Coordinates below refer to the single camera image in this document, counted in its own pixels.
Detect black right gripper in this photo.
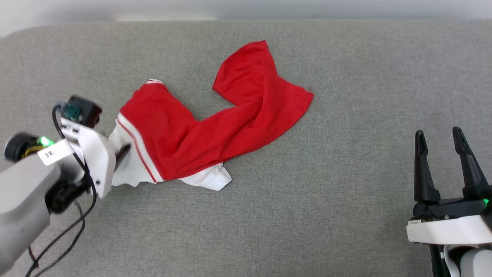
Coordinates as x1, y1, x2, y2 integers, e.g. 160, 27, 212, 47
412, 127, 492, 222

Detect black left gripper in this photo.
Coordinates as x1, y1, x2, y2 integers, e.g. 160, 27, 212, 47
4, 133, 131, 214

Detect red white sports jersey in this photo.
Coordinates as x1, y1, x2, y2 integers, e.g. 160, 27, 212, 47
109, 40, 314, 192

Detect grey fabric sofa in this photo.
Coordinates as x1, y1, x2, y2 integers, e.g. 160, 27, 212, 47
0, 19, 492, 277

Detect teal cable plug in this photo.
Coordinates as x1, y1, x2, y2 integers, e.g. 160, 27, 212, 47
63, 104, 82, 122

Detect thin black cable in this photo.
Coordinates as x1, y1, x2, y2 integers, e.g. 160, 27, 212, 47
25, 104, 97, 277

